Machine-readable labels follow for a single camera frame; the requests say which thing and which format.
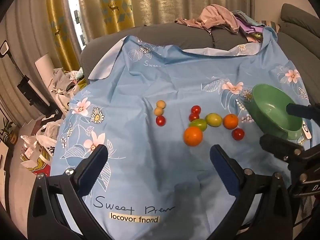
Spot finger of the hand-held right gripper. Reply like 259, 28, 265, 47
286, 102, 320, 123
259, 134, 304, 164

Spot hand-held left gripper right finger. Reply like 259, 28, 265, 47
209, 144, 294, 240

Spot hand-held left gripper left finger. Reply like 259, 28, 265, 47
27, 144, 118, 240

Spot green bowl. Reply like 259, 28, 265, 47
251, 84, 309, 140

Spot orange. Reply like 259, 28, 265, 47
183, 126, 203, 147
223, 114, 239, 130

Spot green yellow tomato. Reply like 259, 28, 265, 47
189, 119, 207, 132
205, 113, 223, 127

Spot white rounded device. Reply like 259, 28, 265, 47
300, 120, 312, 140

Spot yellow red bag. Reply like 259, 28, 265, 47
21, 152, 53, 178

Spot blue floral cloth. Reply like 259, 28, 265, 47
50, 26, 313, 235

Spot white plastic bags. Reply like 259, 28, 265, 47
20, 120, 63, 160

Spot light laundry pile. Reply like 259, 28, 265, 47
49, 66, 88, 105

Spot striped cushion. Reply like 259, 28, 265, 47
260, 20, 279, 32

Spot purple clothes pile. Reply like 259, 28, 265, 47
232, 11, 265, 43

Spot black floor appliance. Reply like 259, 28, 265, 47
0, 41, 60, 115

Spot pink clothes pile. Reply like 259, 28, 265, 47
175, 4, 240, 34

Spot grey sofa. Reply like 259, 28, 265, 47
80, 3, 320, 110

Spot grey pleated curtain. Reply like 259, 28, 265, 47
0, 0, 85, 128

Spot window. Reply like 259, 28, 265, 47
66, 0, 87, 53

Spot yellow deer print curtain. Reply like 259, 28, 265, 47
46, 0, 135, 73

